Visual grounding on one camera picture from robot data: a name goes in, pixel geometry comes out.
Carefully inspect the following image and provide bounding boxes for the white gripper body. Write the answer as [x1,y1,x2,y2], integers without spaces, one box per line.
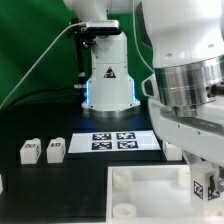
[142,74,224,167]

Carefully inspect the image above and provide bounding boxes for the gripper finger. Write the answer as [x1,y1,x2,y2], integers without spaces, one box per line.
[183,151,202,166]
[215,166,224,192]

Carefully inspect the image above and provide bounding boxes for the white square table top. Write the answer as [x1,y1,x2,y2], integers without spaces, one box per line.
[106,165,224,224]

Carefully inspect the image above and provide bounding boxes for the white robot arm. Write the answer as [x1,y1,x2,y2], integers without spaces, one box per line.
[63,0,224,190]

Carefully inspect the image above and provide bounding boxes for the white sheet with fiducial markers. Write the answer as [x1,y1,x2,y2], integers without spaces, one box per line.
[69,130,160,153]

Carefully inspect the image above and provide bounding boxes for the white block at left edge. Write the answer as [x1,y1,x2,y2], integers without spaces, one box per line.
[0,174,3,195]

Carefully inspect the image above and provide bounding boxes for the silver camera on stand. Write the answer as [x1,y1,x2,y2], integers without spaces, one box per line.
[86,20,121,35]

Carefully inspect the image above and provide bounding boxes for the black camera stand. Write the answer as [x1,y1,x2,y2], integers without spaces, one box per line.
[68,18,98,108]

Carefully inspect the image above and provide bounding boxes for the black cable on table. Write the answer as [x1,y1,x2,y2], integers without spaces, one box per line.
[0,86,83,116]

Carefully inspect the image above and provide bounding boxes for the grey camera cable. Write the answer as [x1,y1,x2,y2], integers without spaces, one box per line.
[0,22,88,110]

